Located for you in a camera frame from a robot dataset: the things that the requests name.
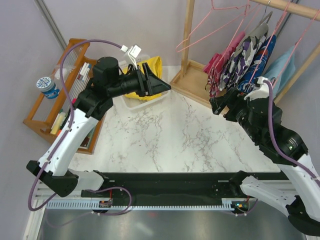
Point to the grey metal hanger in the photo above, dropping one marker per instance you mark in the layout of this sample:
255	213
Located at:
266	16

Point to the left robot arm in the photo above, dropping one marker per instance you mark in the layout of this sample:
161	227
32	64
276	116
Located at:
90	107

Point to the yellow illustrated book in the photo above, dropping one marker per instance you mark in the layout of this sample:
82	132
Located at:
87	140

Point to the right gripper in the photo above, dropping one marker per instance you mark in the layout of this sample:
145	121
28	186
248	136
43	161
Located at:
233	97

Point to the pink hanger of yellow trousers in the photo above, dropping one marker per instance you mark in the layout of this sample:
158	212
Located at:
220	14

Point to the yellow trousers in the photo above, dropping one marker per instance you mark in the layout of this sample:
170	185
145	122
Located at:
155	65

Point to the white earbuds case in bag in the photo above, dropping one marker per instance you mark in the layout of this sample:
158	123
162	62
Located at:
57	74

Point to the blue lidded jar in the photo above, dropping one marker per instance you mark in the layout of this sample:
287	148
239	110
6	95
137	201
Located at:
48	87

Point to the pale yellow highlighter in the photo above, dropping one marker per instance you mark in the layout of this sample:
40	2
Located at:
57	123

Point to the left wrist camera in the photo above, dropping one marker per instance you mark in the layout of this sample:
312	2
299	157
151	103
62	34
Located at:
130	54

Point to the pink hanger of camouflage trousers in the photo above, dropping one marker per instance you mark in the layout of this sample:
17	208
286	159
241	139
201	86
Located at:
240	27

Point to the pink camouflage trousers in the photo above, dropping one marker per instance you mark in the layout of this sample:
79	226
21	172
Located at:
217	63

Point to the light blue trousers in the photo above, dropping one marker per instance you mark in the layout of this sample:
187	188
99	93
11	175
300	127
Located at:
275	68

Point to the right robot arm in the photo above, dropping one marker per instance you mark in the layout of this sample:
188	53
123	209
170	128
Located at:
261	119

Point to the blue patterned trousers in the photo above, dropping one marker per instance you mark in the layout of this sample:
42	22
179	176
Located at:
260	59

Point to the white cable duct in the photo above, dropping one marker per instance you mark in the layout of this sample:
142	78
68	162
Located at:
77	204

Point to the pink hanger of light trousers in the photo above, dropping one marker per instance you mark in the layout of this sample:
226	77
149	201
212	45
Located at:
274	82

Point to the wooden desk organizer shelf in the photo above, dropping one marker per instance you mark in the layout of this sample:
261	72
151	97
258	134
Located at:
45	111

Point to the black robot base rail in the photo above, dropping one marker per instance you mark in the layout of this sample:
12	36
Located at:
169	189

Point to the grey purple camouflage trousers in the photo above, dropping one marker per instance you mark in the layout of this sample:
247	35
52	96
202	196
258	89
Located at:
243	56

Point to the white plastic basket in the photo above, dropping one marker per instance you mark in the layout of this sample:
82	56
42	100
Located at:
135	105

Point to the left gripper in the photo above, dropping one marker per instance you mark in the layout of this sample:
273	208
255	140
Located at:
149	83

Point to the white marker pens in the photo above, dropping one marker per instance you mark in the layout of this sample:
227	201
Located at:
84	71

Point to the wooden clothes rack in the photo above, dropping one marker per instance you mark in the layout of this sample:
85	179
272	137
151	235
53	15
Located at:
190	79

